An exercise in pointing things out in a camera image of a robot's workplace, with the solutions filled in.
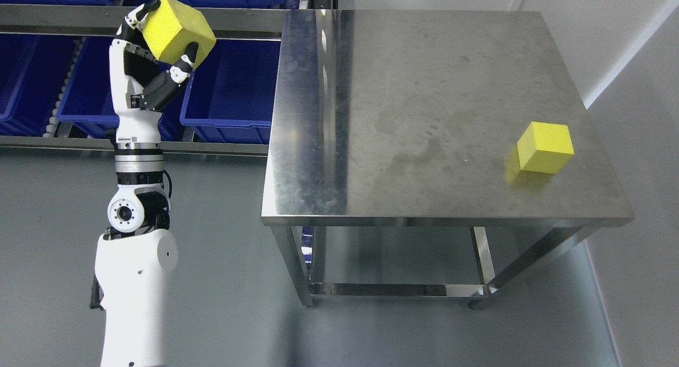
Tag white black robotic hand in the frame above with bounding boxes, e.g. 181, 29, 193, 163
109, 0, 199, 153

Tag yellow foam block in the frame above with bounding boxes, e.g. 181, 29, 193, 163
517, 122, 575, 174
142, 0, 216, 69

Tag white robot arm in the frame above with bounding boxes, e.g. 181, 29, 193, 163
91, 142, 179, 366

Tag metal shelf rack left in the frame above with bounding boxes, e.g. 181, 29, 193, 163
2, 0, 312, 158

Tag blue bin middle left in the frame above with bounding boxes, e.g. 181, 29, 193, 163
56, 36, 186, 142

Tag blue bin near table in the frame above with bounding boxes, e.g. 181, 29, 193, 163
179, 39, 281, 145

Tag blue bin far left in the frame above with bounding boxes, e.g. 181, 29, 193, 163
1, 33, 75, 137

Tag stainless steel table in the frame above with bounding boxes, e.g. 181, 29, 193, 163
261, 10, 633, 308

